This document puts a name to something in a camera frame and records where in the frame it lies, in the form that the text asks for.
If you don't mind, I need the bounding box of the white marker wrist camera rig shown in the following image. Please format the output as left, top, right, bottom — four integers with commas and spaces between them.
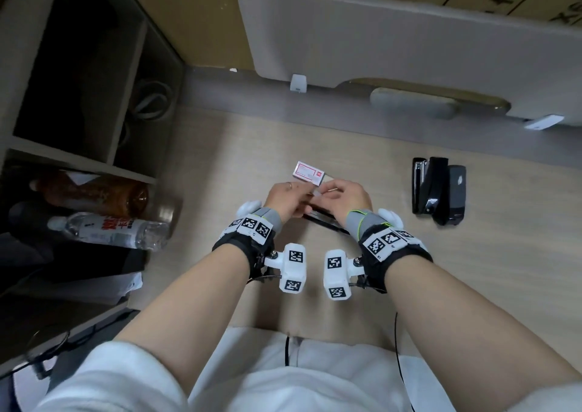
212, 201, 307, 294
323, 208, 433, 301

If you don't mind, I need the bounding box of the black floor cable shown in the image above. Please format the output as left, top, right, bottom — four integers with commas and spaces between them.
22, 309, 137, 380

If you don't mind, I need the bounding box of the person's left forearm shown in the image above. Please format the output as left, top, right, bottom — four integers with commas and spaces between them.
116, 242, 251, 394

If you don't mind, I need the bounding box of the black stapler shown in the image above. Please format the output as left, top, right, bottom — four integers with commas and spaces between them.
302, 205, 351, 235
412, 156, 450, 226
443, 165, 467, 226

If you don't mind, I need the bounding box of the grey green-edged wrist band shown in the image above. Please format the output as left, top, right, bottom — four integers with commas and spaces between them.
345, 209, 385, 242
261, 207, 284, 235

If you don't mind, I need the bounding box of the grey oval cable grommet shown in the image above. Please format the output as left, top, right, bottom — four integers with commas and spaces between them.
369, 87, 459, 121

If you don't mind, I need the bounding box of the clear water bottle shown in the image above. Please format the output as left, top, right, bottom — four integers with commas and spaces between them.
47, 212, 170, 251

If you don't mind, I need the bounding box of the white plastic bag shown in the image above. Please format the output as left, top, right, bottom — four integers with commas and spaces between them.
104, 273, 144, 306

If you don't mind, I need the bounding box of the brown drink bottle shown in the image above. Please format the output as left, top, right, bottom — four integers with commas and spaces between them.
29, 170, 150, 219

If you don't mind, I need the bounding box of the person's right forearm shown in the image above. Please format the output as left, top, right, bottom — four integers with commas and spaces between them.
384, 254, 581, 412

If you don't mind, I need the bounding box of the clear glass cup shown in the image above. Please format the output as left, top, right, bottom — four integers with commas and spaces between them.
147, 198, 182, 238

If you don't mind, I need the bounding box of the dark open shelf unit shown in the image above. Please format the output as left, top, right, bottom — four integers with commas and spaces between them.
0, 0, 185, 371

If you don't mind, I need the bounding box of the white red staples box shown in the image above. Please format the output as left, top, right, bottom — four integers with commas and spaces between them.
290, 161, 338, 191

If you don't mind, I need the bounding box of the person's left hand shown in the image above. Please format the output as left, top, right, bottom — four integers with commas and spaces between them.
263, 181, 318, 226

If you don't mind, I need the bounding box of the grey coiled strap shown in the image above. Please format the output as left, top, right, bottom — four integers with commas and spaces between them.
127, 79, 173, 122

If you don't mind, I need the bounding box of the person's white shirt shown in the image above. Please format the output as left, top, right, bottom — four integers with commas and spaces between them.
34, 327, 582, 412

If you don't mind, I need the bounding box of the grey desk divider panel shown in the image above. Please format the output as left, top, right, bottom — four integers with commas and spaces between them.
238, 0, 582, 128

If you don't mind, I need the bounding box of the person's right hand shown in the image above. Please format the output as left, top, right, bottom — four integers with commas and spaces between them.
320, 179, 373, 227

